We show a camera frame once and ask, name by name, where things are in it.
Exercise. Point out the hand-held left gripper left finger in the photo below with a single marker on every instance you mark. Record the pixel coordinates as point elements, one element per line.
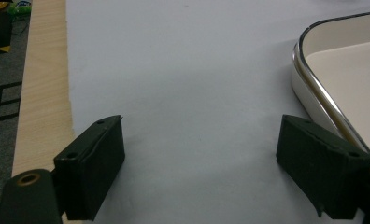
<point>89,168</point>

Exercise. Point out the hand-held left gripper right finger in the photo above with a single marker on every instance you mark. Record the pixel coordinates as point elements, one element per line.
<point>323,165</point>

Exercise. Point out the white square plate silver rim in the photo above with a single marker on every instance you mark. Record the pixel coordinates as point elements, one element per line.
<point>354,77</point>

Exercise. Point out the yellow green snack bag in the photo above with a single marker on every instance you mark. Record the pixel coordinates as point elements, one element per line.
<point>19,9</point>

